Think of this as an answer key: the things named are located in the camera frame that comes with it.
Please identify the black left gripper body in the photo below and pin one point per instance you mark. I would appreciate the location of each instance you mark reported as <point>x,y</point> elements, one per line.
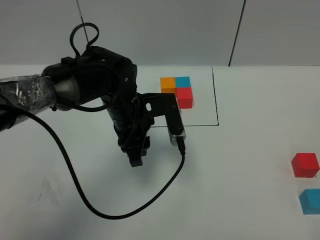
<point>131,123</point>

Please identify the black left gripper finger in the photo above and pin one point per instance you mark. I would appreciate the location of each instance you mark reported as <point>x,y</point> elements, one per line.
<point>134,152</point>

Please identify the red cube block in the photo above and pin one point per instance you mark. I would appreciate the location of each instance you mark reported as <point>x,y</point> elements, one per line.
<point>305,165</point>

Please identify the blue cube block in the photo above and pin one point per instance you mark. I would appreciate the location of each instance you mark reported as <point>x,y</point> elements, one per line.
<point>310,201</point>

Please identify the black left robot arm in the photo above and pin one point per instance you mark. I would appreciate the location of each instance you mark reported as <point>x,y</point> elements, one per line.
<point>97,80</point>

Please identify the orange template cube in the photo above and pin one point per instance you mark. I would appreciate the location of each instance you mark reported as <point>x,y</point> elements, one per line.
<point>168,85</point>

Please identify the red template cube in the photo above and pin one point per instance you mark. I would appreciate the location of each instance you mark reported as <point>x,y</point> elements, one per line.
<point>184,97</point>

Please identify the blue template cube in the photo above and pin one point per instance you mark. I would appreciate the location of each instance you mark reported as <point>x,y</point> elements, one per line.
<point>183,82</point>

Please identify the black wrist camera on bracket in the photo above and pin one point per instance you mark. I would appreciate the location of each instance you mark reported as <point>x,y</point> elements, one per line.
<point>165,104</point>

